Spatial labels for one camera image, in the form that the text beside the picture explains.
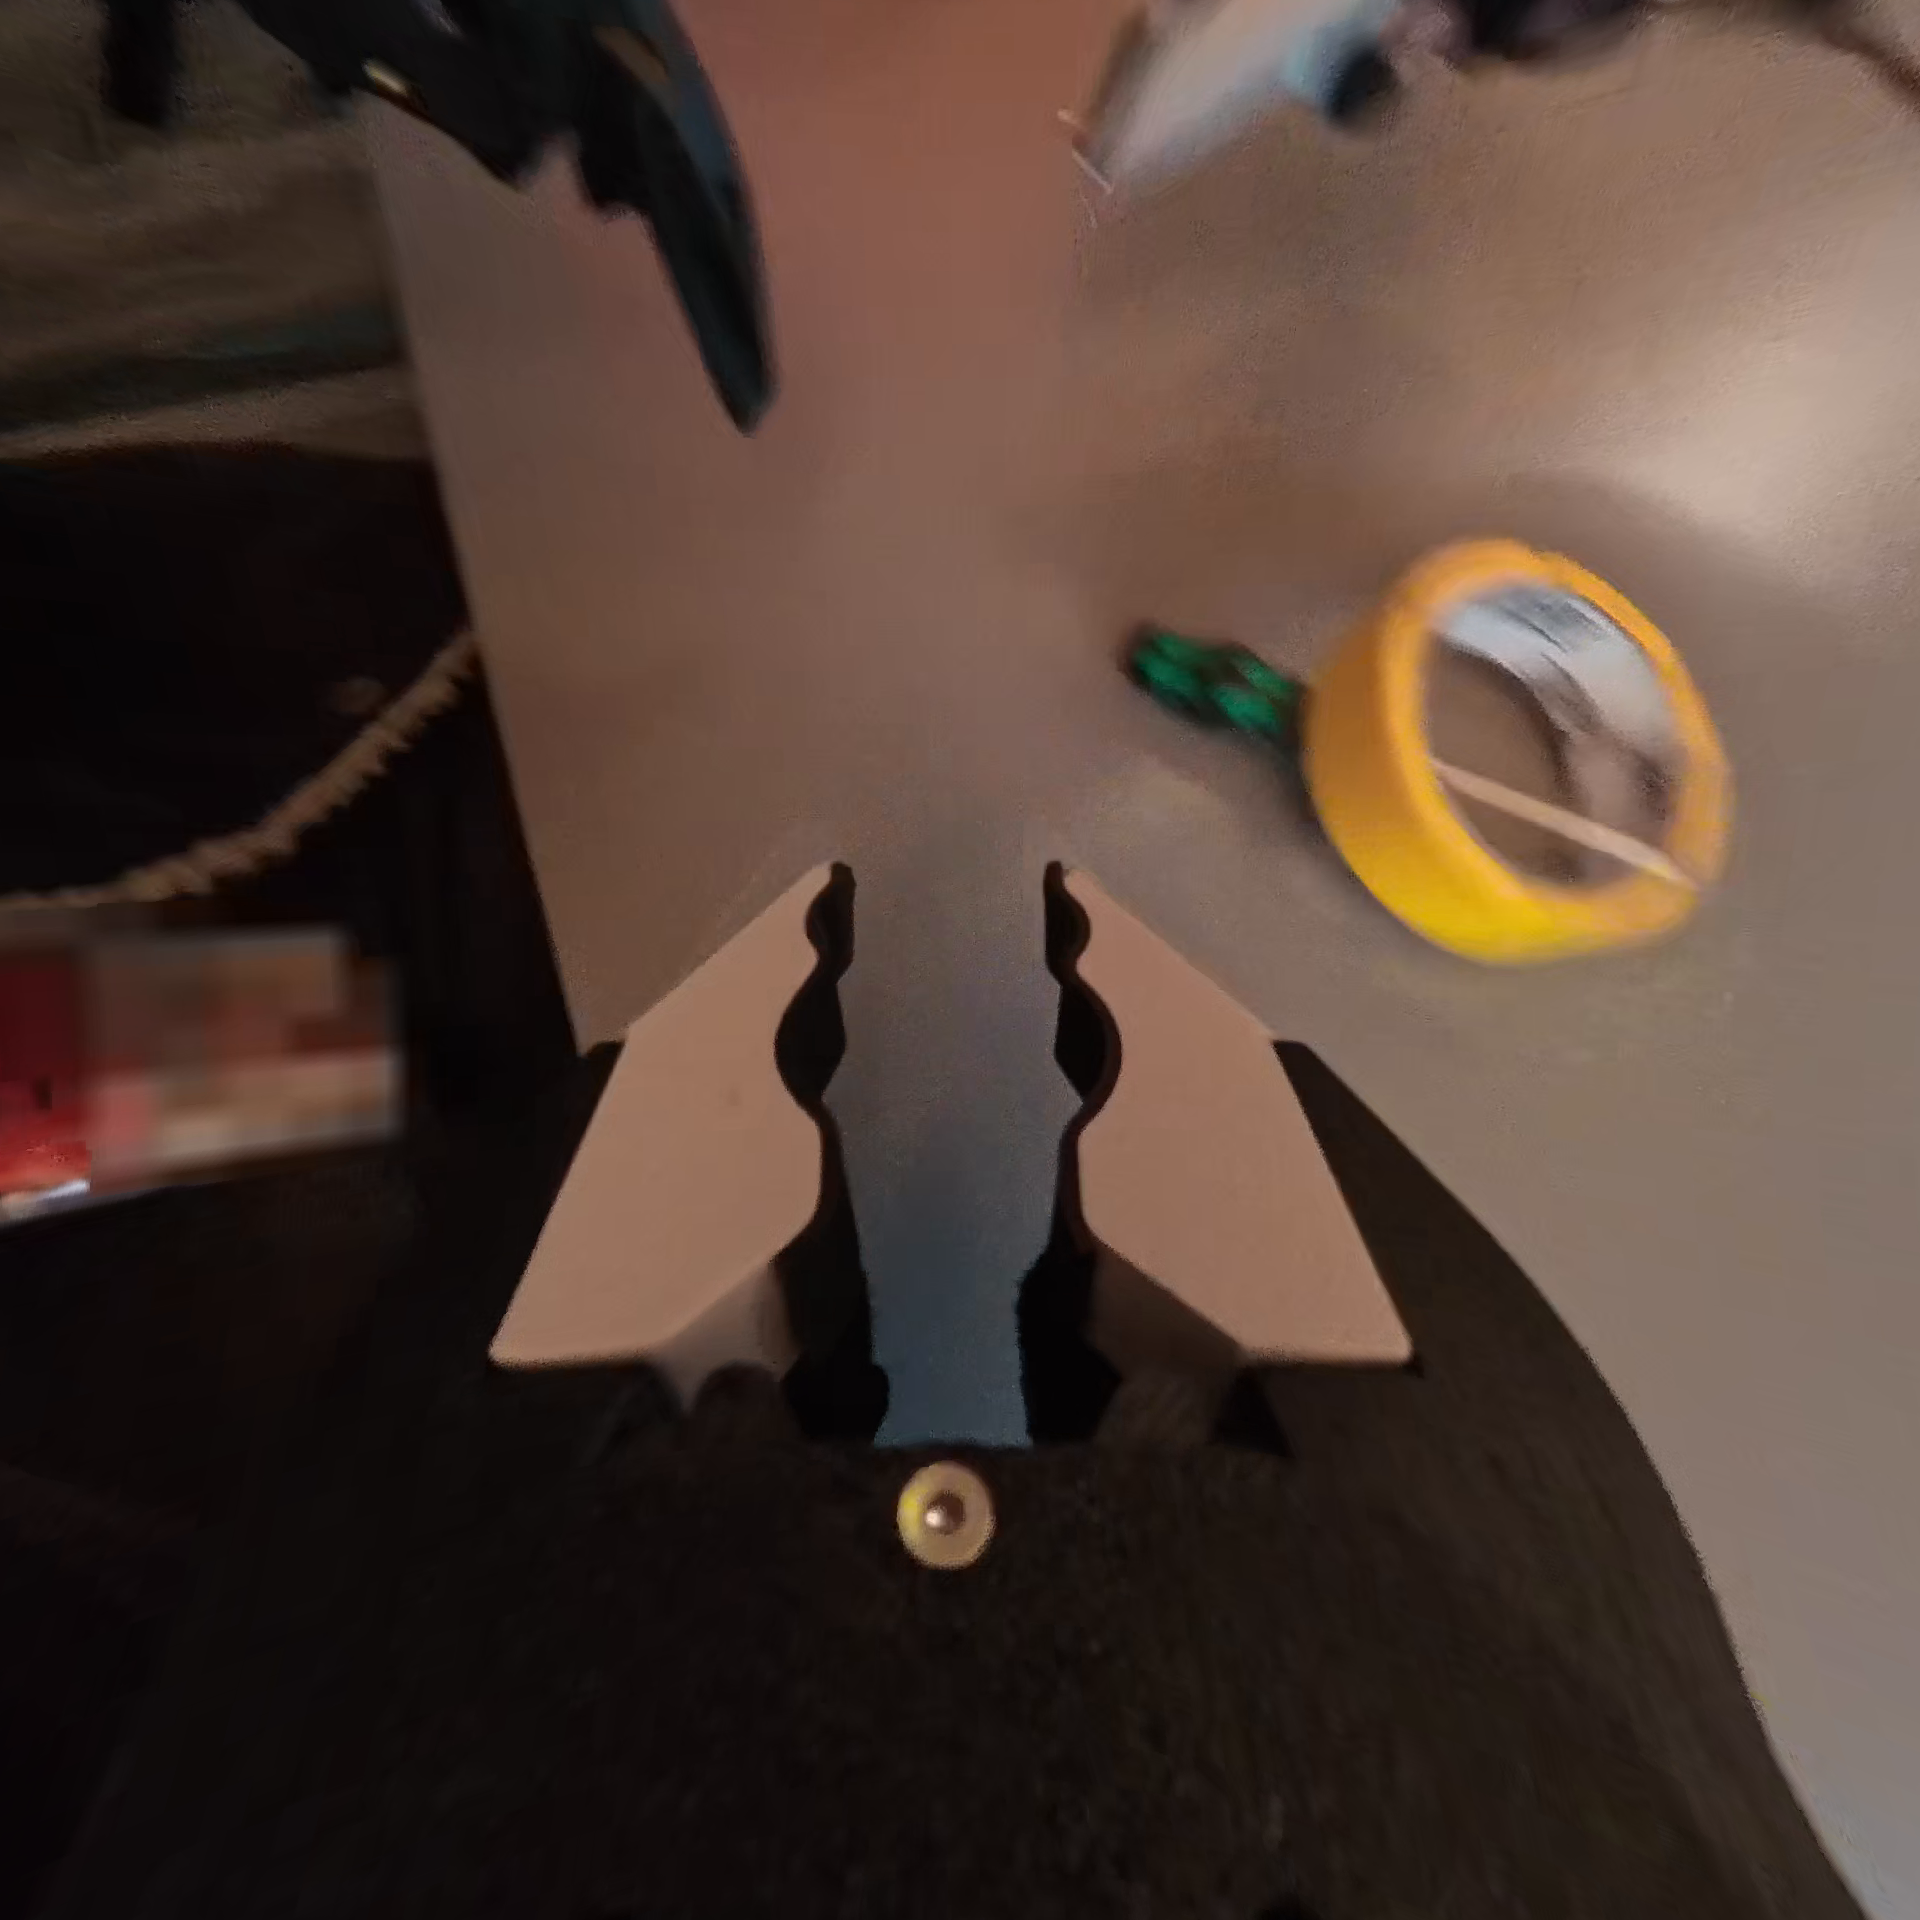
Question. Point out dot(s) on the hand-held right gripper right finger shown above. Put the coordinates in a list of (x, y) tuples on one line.
[(1230, 1200)]

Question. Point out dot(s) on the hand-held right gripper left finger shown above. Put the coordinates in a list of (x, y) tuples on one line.
[(674, 1200)]

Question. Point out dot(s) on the yellow masking tape roll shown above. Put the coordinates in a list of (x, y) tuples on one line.
[(1380, 841)]

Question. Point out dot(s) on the grey desk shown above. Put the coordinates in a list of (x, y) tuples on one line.
[(900, 601)]

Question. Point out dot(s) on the olive grey cloth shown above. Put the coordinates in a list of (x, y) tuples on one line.
[(181, 271)]

